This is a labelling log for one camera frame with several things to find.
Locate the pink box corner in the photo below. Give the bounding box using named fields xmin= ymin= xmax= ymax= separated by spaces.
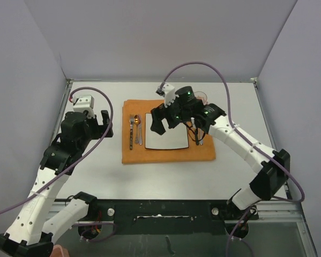
xmin=50 ymin=245 xmax=70 ymax=257

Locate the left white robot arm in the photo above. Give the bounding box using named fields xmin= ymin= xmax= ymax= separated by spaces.
xmin=0 ymin=110 xmax=113 ymax=256

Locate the silver knife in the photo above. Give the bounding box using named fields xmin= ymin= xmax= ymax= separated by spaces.
xmin=199 ymin=130 xmax=204 ymax=145

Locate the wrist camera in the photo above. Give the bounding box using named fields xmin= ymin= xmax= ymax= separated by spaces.
xmin=70 ymin=95 xmax=95 ymax=118
xmin=156 ymin=84 xmax=176 ymax=108

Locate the silver spoon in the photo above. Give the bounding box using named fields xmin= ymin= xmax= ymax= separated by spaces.
xmin=138 ymin=123 xmax=143 ymax=145

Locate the orange cloth placemat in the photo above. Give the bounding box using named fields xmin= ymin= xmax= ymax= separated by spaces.
xmin=121 ymin=100 xmax=216 ymax=164

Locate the white square plate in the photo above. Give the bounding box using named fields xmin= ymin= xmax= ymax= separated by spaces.
xmin=145 ymin=113 xmax=189 ymax=150

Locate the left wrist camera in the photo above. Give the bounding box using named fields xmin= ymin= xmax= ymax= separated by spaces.
xmin=70 ymin=95 xmax=95 ymax=118

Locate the clear plastic cup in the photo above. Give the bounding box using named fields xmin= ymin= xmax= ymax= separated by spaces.
xmin=195 ymin=91 xmax=207 ymax=104

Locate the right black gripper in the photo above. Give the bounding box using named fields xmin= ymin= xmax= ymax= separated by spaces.
xmin=151 ymin=95 xmax=192 ymax=135

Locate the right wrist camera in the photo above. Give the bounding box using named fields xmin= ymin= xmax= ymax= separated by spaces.
xmin=156 ymin=84 xmax=176 ymax=108

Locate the green handled utensil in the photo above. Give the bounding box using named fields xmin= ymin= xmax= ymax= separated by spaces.
xmin=195 ymin=128 xmax=199 ymax=146

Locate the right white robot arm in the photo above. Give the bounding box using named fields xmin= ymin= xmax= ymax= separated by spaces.
xmin=150 ymin=84 xmax=290 ymax=219

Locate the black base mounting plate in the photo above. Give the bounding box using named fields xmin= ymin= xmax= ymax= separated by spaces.
xmin=80 ymin=200 xmax=258 ymax=235

